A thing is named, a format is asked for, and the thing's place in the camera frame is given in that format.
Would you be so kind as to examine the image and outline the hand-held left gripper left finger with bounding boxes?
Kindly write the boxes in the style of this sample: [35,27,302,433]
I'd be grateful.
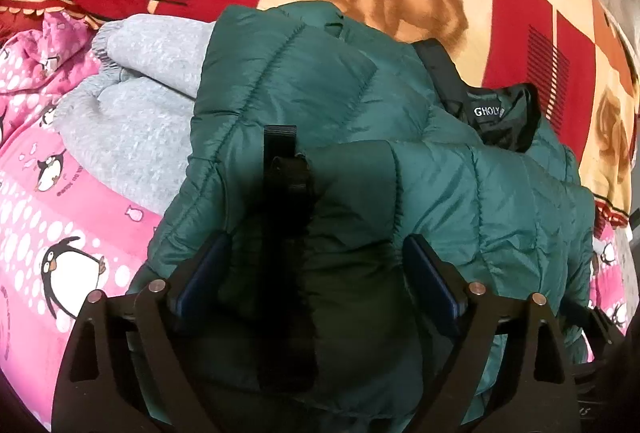
[54,233,233,433]

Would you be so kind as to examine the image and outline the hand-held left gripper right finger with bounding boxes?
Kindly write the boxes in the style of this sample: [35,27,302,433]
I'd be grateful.
[402,233,583,433]

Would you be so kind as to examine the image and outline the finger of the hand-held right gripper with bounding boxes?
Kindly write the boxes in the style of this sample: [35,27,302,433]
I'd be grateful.
[562,302,627,350]

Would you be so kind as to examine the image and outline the green quilted puffer jacket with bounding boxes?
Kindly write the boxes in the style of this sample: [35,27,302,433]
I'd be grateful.
[127,0,597,433]

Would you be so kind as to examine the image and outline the pink penguin-print blanket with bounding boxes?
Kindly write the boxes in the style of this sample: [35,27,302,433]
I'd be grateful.
[0,10,632,425]

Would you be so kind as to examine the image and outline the grey fleece sweater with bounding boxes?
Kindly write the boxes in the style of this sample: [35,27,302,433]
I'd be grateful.
[52,13,222,217]

